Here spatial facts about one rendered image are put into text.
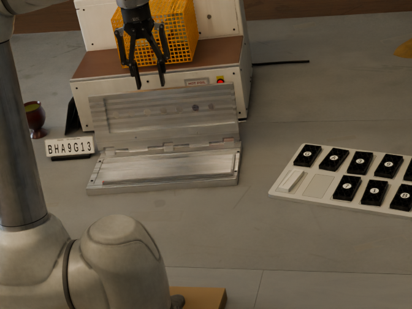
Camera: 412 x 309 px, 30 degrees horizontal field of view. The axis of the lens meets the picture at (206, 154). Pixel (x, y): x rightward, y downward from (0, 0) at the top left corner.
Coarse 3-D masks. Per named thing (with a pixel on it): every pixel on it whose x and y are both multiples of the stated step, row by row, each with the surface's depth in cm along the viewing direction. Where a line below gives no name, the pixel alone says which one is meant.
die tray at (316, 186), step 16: (304, 144) 227; (320, 160) 218; (304, 176) 213; (320, 176) 211; (336, 176) 210; (368, 176) 208; (400, 176) 205; (272, 192) 208; (304, 192) 206; (320, 192) 205; (352, 208) 197; (368, 208) 196; (384, 208) 195
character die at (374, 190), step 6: (372, 180) 204; (378, 180) 203; (372, 186) 203; (378, 186) 202; (384, 186) 201; (366, 192) 200; (372, 192) 199; (378, 192) 199; (384, 192) 200; (366, 198) 198; (372, 198) 197; (378, 198) 197; (366, 204) 197; (372, 204) 196; (378, 204) 196
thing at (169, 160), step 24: (168, 144) 234; (216, 144) 233; (240, 144) 230; (96, 168) 231; (120, 168) 230; (144, 168) 227; (168, 168) 225; (192, 168) 223; (216, 168) 221; (96, 192) 222; (120, 192) 221
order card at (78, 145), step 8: (88, 136) 241; (48, 144) 243; (56, 144) 243; (64, 144) 242; (72, 144) 242; (80, 144) 242; (88, 144) 241; (48, 152) 244; (56, 152) 243; (64, 152) 243; (72, 152) 242; (80, 152) 242; (88, 152) 241
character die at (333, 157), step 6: (330, 150) 219; (336, 150) 219; (342, 150) 219; (348, 150) 218; (330, 156) 217; (336, 156) 216; (342, 156) 216; (324, 162) 215; (330, 162) 214; (336, 162) 214; (324, 168) 213; (330, 168) 212; (336, 168) 212
